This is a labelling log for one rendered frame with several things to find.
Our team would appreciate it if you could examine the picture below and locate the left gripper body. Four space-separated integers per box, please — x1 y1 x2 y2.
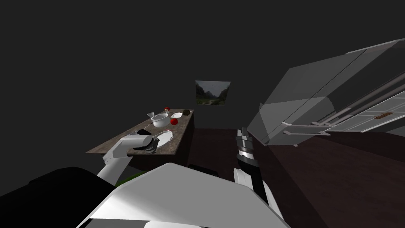
133 136 161 155

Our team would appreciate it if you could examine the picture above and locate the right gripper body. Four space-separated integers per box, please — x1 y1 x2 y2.
235 127 254 149

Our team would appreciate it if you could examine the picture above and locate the white plate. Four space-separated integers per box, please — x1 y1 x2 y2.
153 130 174 148

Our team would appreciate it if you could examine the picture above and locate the white pot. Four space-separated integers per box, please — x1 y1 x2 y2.
151 113 170 128

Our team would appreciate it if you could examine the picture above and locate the brown wooden table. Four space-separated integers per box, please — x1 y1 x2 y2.
85 109 195 171

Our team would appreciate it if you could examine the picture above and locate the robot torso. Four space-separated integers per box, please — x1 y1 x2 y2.
75 163 292 228

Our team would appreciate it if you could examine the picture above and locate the landscape picture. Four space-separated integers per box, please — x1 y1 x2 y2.
195 80 231 106

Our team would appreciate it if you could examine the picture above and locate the grey fridge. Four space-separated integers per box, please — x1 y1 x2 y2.
246 38 405 148

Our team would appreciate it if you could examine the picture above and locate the short grey fridge handle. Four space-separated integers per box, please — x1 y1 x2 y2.
282 130 331 138
282 122 333 128

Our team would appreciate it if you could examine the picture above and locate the long grey fridge handle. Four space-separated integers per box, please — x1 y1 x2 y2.
329 83 405 127
311 72 405 126

